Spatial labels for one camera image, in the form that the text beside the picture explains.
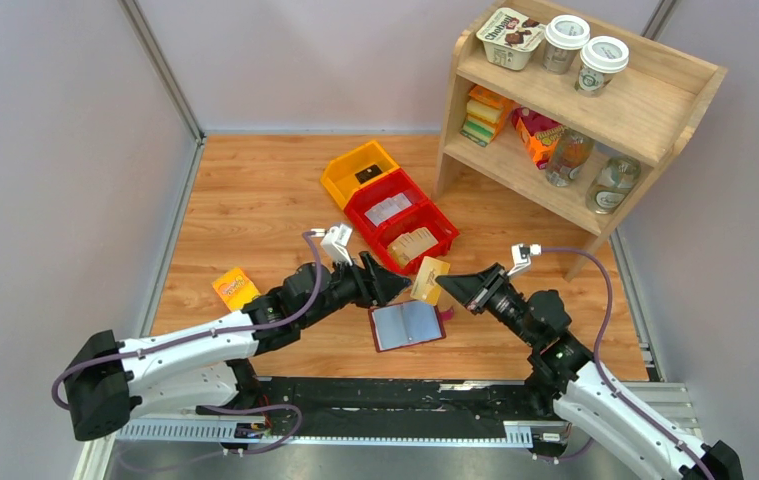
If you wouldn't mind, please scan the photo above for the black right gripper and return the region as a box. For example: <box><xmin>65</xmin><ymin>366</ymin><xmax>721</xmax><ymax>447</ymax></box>
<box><xmin>434</xmin><ymin>263</ymin><xmax>537</xmax><ymax>348</ymax></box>

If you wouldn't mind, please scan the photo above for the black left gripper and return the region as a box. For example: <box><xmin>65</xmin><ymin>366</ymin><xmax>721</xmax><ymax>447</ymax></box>
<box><xmin>300</xmin><ymin>250</ymin><xmax>413</xmax><ymax>329</ymax></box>

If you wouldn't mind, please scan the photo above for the red leather card holder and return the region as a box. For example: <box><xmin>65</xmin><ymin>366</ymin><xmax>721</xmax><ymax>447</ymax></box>
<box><xmin>368</xmin><ymin>300</ymin><xmax>455</xmax><ymax>353</ymax></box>

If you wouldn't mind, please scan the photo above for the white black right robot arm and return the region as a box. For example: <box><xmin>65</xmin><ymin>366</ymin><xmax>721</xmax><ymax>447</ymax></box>
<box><xmin>436</xmin><ymin>264</ymin><xmax>743</xmax><ymax>479</ymax></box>

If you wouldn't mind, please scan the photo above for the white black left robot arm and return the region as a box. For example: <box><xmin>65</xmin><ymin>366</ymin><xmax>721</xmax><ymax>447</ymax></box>
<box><xmin>52</xmin><ymin>251</ymin><xmax>411</xmax><ymax>441</ymax></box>

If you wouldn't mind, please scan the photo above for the gold card in bin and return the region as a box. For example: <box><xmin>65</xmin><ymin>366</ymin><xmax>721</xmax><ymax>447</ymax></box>
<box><xmin>409</xmin><ymin>227</ymin><xmax>438</xmax><ymax>256</ymax></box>

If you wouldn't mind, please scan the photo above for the white card in bin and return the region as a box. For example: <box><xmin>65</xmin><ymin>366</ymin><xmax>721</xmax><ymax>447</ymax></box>
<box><xmin>364</xmin><ymin>193</ymin><xmax>412</xmax><ymax>227</ymax></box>

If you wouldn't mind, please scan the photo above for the black card in bin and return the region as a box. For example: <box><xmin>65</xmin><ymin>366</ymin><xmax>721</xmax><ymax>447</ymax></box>
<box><xmin>354</xmin><ymin>164</ymin><xmax>383</xmax><ymax>185</ymax></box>

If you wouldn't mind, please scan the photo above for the red plastic bin front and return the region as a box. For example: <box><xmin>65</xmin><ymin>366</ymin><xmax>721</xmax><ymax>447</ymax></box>
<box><xmin>369</xmin><ymin>200</ymin><xmax>459</xmax><ymax>275</ymax></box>

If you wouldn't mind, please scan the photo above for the red plastic bin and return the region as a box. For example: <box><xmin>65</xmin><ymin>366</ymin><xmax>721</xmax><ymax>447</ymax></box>
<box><xmin>343</xmin><ymin>169</ymin><xmax>428</xmax><ymax>246</ymax></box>
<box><xmin>369</xmin><ymin>200</ymin><xmax>459</xmax><ymax>275</ymax></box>

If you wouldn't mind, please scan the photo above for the red plastic bin middle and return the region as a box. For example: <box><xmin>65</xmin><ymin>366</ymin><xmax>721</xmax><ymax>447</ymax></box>
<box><xmin>343</xmin><ymin>169</ymin><xmax>428</xmax><ymax>246</ymax></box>

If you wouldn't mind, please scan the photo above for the yellow plastic bin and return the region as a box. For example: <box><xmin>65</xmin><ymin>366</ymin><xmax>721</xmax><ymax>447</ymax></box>
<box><xmin>320</xmin><ymin>140</ymin><xmax>400</xmax><ymax>210</ymax></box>

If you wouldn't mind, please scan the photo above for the orange green snack box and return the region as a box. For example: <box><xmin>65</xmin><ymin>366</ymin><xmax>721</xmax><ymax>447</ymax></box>
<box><xmin>211</xmin><ymin>267</ymin><xmax>261</xmax><ymax>312</ymax></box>

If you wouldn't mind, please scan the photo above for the orange snack bag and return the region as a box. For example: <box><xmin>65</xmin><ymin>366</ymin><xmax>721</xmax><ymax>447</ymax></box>
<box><xmin>510</xmin><ymin>106</ymin><xmax>566</xmax><ymax>170</ymax></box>

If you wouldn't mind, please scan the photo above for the glass bottle left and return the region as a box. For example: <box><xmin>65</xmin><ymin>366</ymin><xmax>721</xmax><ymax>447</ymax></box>
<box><xmin>545</xmin><ymin>129</ymin><xmax>596</xmax><ymax>187</ymax></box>

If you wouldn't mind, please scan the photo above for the glass bottle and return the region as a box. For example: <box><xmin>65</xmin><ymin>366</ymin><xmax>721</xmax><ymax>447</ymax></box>
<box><xmin>585</xmin><ymin>155</ymin><xmax>642</xmax><ymax>215</ymax></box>
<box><xmin>545</xmin><ymin>129</ymin><xmax>596</xmax><ymax>187</ymax></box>

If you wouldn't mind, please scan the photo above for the stack of sponges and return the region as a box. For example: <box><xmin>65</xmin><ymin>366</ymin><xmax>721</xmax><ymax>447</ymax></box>
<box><xmin>460</xmin><ymin>85</ymin><xmax>515</xmax><ymax>147</ymax></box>

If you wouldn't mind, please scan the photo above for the glass bottle right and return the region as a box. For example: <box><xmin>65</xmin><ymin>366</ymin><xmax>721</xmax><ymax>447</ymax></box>
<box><xmin>585</xmin><ymin>155</ymin><xmax>642</xmax><ymax>215</ymax></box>

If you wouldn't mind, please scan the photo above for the wooden shelf unit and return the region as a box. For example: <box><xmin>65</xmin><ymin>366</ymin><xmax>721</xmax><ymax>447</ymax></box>
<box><xmin>431</xmin><ymin>1</ymin><xmax>728</xmax><ymax>253</ymax></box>

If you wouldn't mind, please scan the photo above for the Chobani yogurt cup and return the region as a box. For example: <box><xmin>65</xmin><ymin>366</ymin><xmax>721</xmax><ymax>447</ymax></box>
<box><xmin>476</xmin><ymin>7</ymin><xmax>546</xmax><ymax>71</ymax></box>

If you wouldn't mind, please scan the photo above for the paper coffee cup right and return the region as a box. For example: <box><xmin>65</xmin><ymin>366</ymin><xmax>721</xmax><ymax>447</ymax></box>
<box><xmin>574</xmin><ymin>36</ymin><xmax>630</xmax><ymax>97</ymax></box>

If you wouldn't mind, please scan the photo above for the paper coffee cup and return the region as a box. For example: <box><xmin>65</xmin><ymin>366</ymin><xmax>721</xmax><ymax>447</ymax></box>
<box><xmin>574</xmin><ymin>36</ymin><xmax>630</xmax><ymax>97</ymax></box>
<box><xmin>542</xmin><ymin>14</ymin><xmax>590</xmax><ymax>75</ymax></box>

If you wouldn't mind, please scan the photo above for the paper coffee cup left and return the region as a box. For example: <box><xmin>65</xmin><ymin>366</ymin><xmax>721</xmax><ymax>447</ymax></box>
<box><xmin>542</xmin><ymin>14</ymin><xmax>590</xmax><ymax>75</ymax></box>

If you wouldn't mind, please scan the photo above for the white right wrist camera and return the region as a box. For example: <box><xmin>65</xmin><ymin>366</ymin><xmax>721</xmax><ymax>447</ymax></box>
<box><xmin>507</xmin><ymin>243</ymin><xmax>542</xmax><ymax>278</ymax></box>

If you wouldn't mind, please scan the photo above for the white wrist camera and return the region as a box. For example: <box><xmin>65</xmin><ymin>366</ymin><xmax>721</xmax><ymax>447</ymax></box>
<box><xmin>310</xmin><ymin>223</ymin><xmax>353</xmax><ymax>265</ymax></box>
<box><xmin>507</xmin><ymin>243</ymin><xmax>542</xmax><ymax>278</ymax></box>

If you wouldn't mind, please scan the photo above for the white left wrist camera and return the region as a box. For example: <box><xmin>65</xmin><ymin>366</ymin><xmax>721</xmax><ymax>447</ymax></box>
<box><xmin>310</xmin><ymin>223</ymin><xmax>353</xmax><ymax>265</ymax></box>

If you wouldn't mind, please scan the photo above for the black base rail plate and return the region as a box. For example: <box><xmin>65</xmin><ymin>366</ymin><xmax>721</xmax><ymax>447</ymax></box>
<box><xmin>223</xmin><ymin>377</ymin><xmax>562</xmax><ymax>439</ymax></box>

